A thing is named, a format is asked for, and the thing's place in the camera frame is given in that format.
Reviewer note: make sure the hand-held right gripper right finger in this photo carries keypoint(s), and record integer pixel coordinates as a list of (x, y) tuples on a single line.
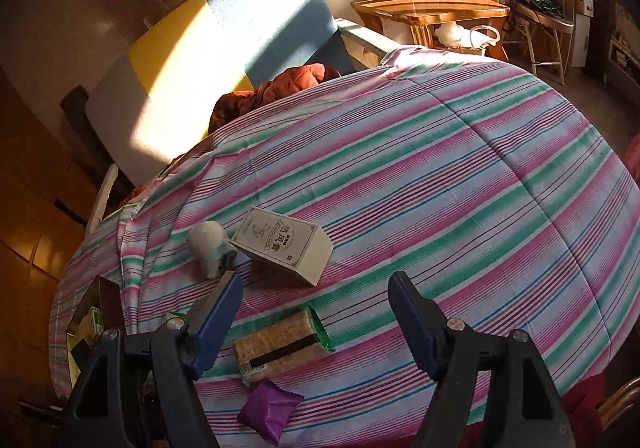
[(410, 323)]

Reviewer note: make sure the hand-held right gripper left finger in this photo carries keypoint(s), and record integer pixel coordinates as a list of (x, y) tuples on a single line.
[(220, 313)]

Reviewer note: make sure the rice cracker packet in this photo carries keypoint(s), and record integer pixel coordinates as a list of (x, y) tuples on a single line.
[(280, 343)]

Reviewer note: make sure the dark red storage box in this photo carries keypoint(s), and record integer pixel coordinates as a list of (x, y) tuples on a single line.
[(112, 303)]

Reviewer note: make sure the small green white box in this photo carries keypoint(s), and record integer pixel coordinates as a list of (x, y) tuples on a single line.
[(97, 320)]

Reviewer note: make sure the rolled white blue sock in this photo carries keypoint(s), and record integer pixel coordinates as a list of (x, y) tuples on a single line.
[(207, 243)]

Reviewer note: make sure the large white carton box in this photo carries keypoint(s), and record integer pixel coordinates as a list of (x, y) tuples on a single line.
[(280, 243)]

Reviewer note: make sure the purple snack packet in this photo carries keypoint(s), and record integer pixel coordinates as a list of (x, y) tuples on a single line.
[(267, 410)]

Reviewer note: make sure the striped pink green blanket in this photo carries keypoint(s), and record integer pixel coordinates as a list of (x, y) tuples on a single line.
[(425, 177)]

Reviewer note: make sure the red blanket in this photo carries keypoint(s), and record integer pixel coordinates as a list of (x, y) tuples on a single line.
[(580, 408)]

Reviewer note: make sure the wooden wardrobe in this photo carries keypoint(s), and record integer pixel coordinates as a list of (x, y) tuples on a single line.
[(30, 228)]

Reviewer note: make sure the curved wooden chair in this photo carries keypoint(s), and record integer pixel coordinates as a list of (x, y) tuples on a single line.
[(620, 400)]

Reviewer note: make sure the orange brown cloth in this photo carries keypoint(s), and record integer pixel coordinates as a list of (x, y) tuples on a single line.
[(280, 82)]

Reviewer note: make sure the padded colour block headboard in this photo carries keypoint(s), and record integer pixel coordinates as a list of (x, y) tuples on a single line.
[(200, 52)]

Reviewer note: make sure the white plush toy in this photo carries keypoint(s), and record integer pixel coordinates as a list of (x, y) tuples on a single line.
[(450, 35)]

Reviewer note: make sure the wooden side table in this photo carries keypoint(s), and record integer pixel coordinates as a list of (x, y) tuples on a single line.
[(430, 7)]

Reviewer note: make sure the wooden folding chair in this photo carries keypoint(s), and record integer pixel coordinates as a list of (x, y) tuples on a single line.
[(545, 17)]

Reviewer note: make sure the white cabinet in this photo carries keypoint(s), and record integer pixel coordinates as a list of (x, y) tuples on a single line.
[(582, 27)]

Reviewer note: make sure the cluttered shelf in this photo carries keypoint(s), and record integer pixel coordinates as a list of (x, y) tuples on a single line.
[(625, 52)]

